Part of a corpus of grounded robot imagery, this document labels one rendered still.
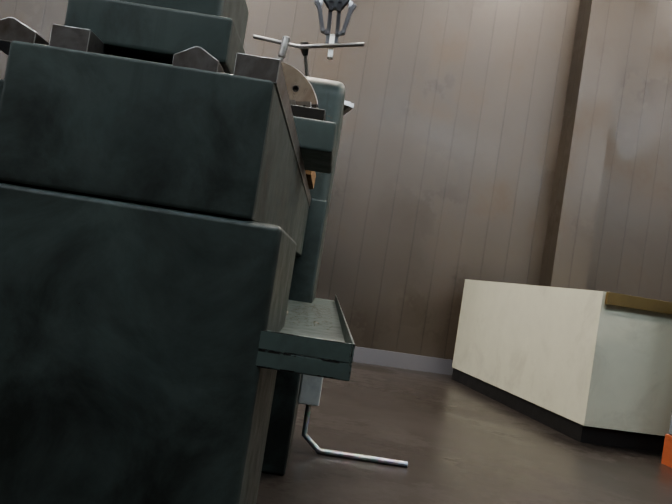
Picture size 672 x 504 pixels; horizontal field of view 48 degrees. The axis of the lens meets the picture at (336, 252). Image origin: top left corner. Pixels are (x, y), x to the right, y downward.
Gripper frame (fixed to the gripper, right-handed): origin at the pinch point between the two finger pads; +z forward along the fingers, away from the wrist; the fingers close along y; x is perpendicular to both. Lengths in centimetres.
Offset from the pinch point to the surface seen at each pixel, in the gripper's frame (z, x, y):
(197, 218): 56, -143, -13
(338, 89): 10.4, 10.7, 3.4
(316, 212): 50, 7, 0
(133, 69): 40, -142, -21
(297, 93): 15.9, -5.4, -8.6
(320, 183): 40.6, 8.5, 0.6
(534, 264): 65, 380, 180
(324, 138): 38, -83, 1
